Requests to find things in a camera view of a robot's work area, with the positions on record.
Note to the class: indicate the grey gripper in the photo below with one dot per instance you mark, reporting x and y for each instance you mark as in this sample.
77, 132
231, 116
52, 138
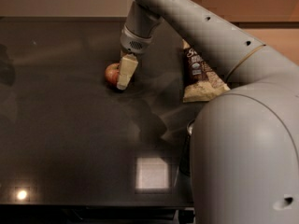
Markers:
135, 43

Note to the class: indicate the red apple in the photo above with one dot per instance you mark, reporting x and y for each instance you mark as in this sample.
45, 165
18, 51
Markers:
112, 74

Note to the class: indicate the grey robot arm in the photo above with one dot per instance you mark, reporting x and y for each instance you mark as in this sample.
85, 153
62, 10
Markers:
245, 143

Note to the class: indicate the brown sea salt chip bag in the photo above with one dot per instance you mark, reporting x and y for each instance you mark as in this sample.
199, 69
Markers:
201, 83

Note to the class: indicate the silver blue drink can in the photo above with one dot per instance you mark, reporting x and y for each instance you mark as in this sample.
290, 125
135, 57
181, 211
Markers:
184, 164

